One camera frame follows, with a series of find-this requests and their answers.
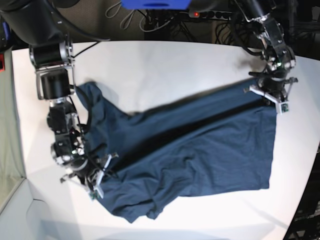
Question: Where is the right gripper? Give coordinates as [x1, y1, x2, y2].
[60, 152, 118, 199]

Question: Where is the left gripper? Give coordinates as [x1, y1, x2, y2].
[243, 73, 298, 112]

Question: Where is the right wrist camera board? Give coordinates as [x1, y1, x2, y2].
[89, 191, 99, 201]

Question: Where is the dark blue t-shirt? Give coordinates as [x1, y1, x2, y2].
[80, 79, 277, 223]

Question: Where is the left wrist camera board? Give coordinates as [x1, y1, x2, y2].
[277, 102, 289, 115]

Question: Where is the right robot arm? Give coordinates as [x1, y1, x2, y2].
[0, 0, 117, 200]

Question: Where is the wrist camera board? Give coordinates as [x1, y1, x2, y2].
[277, 102, 289, 115]
[89, 191, 99, 201]

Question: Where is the blue cylinder at left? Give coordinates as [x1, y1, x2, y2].
[1, 21, 11, 41]

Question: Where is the black power strip red light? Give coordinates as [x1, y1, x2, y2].
[188, 10, 232, 21]

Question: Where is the blue overhead box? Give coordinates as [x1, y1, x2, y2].
[121, 0, 191, 10]

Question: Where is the red box at left edge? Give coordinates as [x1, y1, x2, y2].
[0, 53, 5, 72]

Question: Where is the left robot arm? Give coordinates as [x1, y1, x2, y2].
[231, 0, 298, 114]

